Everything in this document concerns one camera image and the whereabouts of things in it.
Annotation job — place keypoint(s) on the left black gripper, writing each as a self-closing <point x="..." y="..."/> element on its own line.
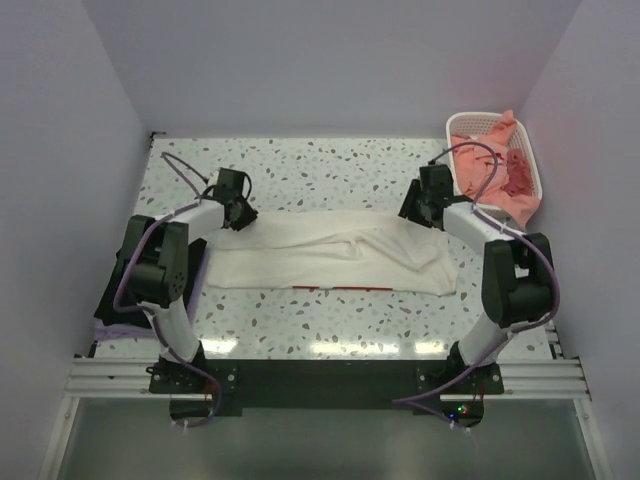
<point x="242" y="214"/>

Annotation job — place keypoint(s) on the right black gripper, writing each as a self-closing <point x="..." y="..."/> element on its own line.
<point x="415" y="209"/>

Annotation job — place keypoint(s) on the white t shirt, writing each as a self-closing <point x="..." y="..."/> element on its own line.
<point x="333" y="250"/>

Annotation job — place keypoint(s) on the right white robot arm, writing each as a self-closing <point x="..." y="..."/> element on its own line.
<point x="519" y="288"/>

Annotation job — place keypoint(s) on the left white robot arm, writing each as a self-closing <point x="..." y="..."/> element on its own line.
<point x="153" y="263"/>

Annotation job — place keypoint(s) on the salmon pink t shirt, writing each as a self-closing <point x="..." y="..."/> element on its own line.
<point x="475" y="165"/>

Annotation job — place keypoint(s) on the white plastic laundry basket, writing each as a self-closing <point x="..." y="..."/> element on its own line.
<point x="500" y="130"/>

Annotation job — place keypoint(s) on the dark pink t shirt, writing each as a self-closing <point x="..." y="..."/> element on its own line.
<point x="520" y="180"/>

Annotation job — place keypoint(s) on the black folded t shirt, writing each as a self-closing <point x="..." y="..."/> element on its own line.
<point x="114" y="281"/>

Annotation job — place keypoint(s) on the lavender folded t shirt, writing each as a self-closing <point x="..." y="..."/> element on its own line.
<point x="140" y="328"/>

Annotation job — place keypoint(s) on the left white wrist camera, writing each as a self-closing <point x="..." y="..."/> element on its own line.
<point x="212" y="176"/>

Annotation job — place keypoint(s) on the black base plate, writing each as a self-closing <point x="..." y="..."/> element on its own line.
<point x="227" y="388"/>

